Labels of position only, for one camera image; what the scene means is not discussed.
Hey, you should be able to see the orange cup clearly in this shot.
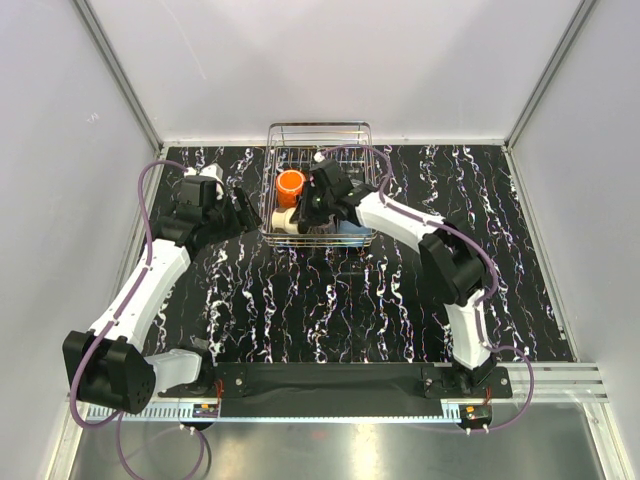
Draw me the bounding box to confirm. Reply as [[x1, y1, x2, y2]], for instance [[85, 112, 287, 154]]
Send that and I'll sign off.
[[275, 169, 306, 208]]

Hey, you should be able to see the blue plastic cup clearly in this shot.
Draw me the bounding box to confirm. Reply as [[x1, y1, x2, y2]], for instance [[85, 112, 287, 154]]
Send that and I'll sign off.
[[338, 220, 373, 236]]

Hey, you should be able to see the metal cup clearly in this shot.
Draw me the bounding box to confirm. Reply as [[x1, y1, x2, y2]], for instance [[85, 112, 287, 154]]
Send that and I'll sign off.
[[271, 207, 299, 235]]

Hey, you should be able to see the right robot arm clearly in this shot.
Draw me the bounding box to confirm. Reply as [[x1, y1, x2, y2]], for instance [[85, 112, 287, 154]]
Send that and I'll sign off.
[[291, 154, 498, 397]]

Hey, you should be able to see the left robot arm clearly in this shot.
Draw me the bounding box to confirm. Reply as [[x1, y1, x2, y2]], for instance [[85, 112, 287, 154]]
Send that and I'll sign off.
[[62, 164, 260, 414]]

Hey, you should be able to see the black base bar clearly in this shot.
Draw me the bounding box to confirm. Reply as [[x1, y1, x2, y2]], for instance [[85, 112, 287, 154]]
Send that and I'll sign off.
[[207, 363, 513, 420]]

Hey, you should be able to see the wire dish rack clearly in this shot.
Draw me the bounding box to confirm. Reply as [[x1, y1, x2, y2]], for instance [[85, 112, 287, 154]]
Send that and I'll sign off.
[[260, 121, 378, 247]]

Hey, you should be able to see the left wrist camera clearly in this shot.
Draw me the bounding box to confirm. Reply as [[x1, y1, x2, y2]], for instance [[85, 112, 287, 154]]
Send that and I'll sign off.
[[184, 163, 223, 183]]

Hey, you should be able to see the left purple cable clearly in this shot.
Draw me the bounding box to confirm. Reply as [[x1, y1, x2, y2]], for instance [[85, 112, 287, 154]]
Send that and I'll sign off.
[[68, 159, 189, 429]]

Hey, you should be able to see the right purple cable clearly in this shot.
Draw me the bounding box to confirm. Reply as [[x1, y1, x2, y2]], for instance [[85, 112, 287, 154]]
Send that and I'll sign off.
[[319, 144, 539, 401]]

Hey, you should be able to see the floor purple cable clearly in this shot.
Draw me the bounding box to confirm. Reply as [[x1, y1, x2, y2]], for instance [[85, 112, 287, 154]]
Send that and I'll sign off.
[[116, 414, 209, 479]]

